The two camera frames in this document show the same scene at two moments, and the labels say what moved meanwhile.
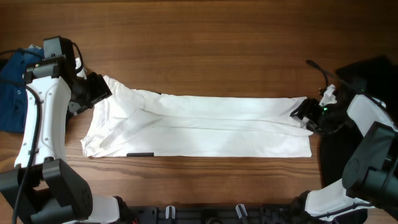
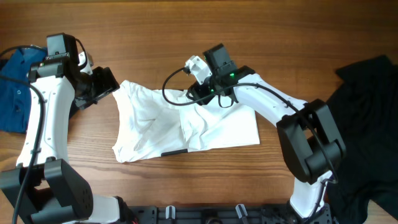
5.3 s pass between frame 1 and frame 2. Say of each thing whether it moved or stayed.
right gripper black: moved
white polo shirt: moved
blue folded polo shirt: stayed
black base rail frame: stayed
